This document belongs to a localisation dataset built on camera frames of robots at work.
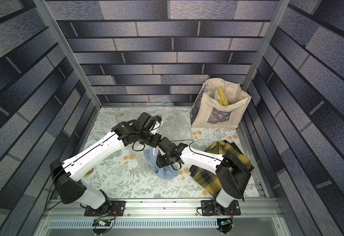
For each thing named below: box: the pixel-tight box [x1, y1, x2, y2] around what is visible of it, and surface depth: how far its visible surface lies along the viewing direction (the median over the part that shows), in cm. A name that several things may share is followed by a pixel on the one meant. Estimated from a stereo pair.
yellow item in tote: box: [214, 86, 229, 107], surface depth 99 cm
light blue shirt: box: [143, 147, 180, 180], surface depth 79 cm
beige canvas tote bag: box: [190, 77, 252, 128], surface depth 99 cm
